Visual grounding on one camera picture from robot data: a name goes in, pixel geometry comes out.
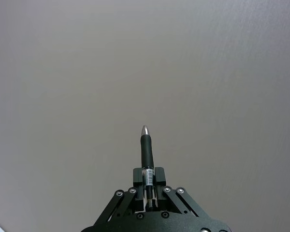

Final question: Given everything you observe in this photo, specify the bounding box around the black pen with silver tip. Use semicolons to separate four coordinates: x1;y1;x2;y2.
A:
140;124;158;212

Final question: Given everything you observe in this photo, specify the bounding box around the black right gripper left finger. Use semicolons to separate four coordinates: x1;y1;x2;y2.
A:
94;167;145;225

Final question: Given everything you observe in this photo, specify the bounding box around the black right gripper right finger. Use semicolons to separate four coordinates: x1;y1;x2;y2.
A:
155;166;207;218

